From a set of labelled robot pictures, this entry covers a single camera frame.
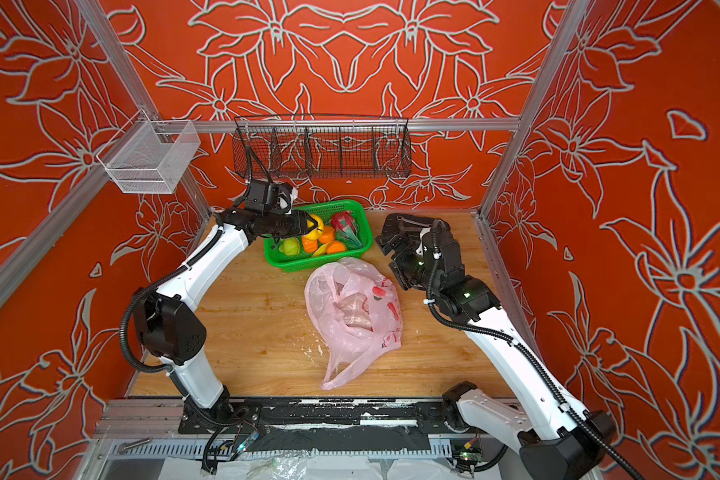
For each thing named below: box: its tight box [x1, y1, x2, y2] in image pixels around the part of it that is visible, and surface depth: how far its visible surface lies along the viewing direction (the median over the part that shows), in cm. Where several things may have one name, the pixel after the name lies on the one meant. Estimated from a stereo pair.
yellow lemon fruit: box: [302, 214, 324, 240], surface depth 85 cm
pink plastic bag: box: [304, 257, 403, 391], surface depth 85 cm
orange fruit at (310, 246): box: [302, 236, 318, 253], surface depth 105 cm
